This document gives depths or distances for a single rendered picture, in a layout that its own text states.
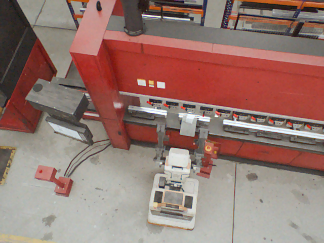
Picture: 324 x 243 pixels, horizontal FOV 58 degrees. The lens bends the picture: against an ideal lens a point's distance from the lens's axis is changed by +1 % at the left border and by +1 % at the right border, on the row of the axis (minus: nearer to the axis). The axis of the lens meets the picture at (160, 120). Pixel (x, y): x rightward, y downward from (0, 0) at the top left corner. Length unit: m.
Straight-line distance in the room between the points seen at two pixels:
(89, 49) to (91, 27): 0.25
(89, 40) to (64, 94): 0.56
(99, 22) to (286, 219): 3.50
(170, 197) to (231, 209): 1.25
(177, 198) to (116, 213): 1.23
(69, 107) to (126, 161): 1.97
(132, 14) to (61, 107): 1.04
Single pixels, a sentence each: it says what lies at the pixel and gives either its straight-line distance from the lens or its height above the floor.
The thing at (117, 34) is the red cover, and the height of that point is 2.30.
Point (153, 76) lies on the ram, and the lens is 3.02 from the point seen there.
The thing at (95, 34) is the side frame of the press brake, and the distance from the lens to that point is 2.75.
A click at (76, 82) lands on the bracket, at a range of 3.23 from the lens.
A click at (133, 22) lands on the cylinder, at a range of 2.59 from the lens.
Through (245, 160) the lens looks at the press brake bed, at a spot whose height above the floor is 0.05.
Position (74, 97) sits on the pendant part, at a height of 1.95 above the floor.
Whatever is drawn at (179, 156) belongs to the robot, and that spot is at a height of 1.38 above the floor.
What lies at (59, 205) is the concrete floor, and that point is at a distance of 4.59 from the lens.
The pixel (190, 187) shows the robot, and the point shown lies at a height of 0.28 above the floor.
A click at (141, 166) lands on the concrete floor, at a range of 4.49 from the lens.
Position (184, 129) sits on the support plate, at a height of 1.00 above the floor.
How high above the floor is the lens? 4.27
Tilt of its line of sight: 64 degrees down
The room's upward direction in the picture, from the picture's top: 3 degrees counter-clockwise
